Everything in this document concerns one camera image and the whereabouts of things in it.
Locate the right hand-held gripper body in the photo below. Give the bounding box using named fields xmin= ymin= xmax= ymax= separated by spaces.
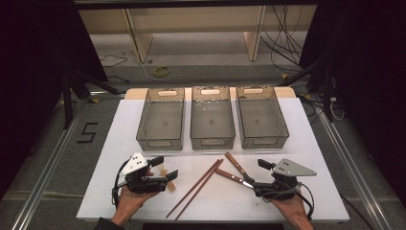
xmin=253 ymin=157 xmax=318 ymax=201

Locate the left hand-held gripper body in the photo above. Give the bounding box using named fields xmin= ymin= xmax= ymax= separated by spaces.
xmin=118 ymin=151 xmax=169 ymax=195

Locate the light wooden utensil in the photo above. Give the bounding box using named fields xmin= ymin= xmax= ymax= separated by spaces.
xmin=158 ymin=165 xmax=177 ymax=193

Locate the reddish brown chopstick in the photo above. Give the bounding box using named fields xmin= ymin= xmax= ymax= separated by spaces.
xmin=173 ymin=160 xmax=225 ymax=221
xmin=165 ymin=158 xmax=222 ymax=219

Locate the wooden handled knife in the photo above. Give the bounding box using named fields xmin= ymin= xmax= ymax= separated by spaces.
xmin=214 ymin=168 xmax=255 ymax=190
xmin=224 ymin=151 xmax=256 ymax=184

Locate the translucent grey plastic bin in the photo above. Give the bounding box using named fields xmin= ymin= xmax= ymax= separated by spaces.
xmin=136 ymin=87 xmax=186 ymax=151
xmin=190 ymin=85 xmax=237 ymax=150
xmin=235 ymin=85 xmax=290 ymax=150

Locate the person's left hand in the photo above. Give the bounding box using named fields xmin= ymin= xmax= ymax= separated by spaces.
xmin=111 ymin=171 xmax=160 ymax=226

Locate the person's right hand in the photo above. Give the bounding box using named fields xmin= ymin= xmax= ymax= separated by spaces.
xmin=270 ymin=191 xmax=315 ymax=226

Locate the white table cover sheet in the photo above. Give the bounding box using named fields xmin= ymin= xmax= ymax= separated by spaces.
xmin=76 ymin=97 xmax=350 ymax=223

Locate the black tripod stand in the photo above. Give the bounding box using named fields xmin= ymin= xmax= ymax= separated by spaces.
xmin=61 ymin=68 xmax=121 ymax=130
xmin=279 ymin=57 xmax=336 ymax=123

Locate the yellow tape roll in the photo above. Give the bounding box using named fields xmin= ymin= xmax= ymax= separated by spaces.
xmin=153 ymin=65 xmax=171 ymax=78

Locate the black curtain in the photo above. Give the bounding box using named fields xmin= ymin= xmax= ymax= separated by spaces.
xmin=0 ymin=0 xmax=108 ymax=200
xmin=300 ymin=0 xmax=406 ymax=205

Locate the light wooden desk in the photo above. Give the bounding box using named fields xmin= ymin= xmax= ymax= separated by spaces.
xmin=78 ymin=4 xmax=319 ymax=63

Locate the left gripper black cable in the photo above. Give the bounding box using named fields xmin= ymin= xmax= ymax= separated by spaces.
xmin=111 ymin=159 xmax=130 ymax=205

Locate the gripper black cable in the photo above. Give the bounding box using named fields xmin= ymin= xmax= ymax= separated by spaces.
xmin=296 ymin=181 xmax=316 ymax=221
xmin=111 ymin=159 xmax=130 ymax=205

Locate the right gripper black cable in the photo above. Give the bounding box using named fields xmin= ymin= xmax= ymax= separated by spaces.
xmin=296 ymin=181 xmax=316 ymax=221

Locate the aluminium floor rail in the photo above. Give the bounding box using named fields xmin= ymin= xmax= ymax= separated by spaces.
xmin=314 ymin=95 xmax=392 ymax=230
xmin=12 ymin=92 xmax=94 ymax=230

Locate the white looped cable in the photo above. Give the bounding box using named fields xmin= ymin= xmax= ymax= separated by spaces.
xmin=329 ymin=97 xmax=346 ymax=122

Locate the white floor cable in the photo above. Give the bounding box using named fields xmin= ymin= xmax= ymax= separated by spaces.
xmin=137 ymin=60 xmax=192 ymax=86

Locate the thin black floor cable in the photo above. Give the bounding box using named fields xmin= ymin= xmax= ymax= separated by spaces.
xmin=99 ymin=55 xmax=128 ymax=69

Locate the bundle of black cables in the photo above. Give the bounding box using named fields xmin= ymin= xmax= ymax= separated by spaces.
xmin=259 ymin=4 xmax=305 ymax=73

